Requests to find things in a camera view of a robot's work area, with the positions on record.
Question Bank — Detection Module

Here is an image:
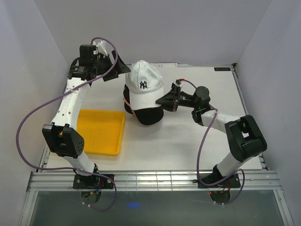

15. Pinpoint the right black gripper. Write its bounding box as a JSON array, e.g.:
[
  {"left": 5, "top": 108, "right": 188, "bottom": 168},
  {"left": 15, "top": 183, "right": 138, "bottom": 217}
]
[{"left": 155, "top": 85, "right": 198, "bottom": 112}]

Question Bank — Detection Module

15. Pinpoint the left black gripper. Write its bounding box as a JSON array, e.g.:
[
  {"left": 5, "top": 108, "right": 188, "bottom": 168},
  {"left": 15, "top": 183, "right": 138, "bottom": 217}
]
[{"left": 92, "top": 50, "right": 130, "bottom": 82}]

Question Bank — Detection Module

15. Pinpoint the black NY baseball cap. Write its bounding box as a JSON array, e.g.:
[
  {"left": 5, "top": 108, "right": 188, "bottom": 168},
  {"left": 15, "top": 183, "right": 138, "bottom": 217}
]
[{"left": 123, "top": 85, "right": 164, "bottom": 126}]

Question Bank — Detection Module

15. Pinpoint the pink baseball cap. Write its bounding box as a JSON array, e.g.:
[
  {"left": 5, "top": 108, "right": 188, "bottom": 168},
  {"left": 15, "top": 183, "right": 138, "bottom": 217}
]
[{"left": 123, "top": 97, "right": 136, "bottom": 117}]

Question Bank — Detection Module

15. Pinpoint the white NY baseball cap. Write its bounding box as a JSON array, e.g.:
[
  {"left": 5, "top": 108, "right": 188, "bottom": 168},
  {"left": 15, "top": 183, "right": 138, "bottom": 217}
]
[{"left": 125, "top": 60, "right": 164, "bottom": 111}]

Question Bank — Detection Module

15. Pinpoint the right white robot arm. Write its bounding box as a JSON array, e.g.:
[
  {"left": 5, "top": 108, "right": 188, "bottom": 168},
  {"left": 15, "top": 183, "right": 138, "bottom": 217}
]
[{"left": 156, "top": 84, "right": 268, "bottom": 187}]

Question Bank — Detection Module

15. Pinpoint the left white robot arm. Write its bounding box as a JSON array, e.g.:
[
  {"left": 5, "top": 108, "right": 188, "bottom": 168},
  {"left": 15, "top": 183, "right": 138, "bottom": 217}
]
[{"left": 42, "top": 41, "right": 130, "bottom": 188}]

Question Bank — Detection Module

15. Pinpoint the yellow plastic tray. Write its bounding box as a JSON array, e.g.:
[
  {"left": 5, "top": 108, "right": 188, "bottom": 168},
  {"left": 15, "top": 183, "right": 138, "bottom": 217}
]
[{"left": 77, "top": 109, "right": 126, "bottom": 156}]

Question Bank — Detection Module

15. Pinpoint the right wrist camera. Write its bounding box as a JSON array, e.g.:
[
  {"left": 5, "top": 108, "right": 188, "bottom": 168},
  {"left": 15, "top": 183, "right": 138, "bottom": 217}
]
[{"left": 173, "top": 79, "right": 185, "bottom": 88}]

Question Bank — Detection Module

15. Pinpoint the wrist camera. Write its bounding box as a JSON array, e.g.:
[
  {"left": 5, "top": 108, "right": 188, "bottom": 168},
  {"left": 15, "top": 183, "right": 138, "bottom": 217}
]
[
  {"left": 173, "top": 79, "right": 185, "bottom": 88},
  {"left": 91, "top": 40, "right": 108, "bottom": 56}
]

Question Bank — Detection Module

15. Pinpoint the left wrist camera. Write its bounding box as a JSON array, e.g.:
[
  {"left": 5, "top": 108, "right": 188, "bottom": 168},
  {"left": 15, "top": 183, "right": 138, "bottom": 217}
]
[{"left": 91, "top": 40, "right": 108, "bottom": 56}]

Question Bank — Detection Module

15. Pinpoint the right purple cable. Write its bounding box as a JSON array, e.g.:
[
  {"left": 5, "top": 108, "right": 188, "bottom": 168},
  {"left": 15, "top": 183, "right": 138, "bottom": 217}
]
[{"left": 180, "top": 78, "right": 245, "bottom": 206}]

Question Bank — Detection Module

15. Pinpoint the aluminium front rail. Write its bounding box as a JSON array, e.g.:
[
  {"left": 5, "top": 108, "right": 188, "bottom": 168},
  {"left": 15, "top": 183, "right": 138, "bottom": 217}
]
[{"left": 27, "top": 170, "right": 282, "bottom": 192}]

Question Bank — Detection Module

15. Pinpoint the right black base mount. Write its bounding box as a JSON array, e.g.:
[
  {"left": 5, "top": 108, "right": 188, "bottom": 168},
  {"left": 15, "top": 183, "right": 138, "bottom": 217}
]
[{"left": 192, "top": 173, "right": 241, "bottom": 188}]

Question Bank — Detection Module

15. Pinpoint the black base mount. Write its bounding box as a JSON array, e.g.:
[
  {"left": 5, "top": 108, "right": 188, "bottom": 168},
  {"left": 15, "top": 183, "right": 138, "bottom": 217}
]
[
  {"left": 72, "top": 174, "right": 113, "bottom": 189},
  {"left": 192, "top": 173, "right": 241, "bottom": 188}
]

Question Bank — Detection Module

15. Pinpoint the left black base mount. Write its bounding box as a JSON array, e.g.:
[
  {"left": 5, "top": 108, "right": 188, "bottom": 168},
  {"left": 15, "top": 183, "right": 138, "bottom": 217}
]
[{"left": 72, "top": 174, "right": 113, "bottom": 189}]

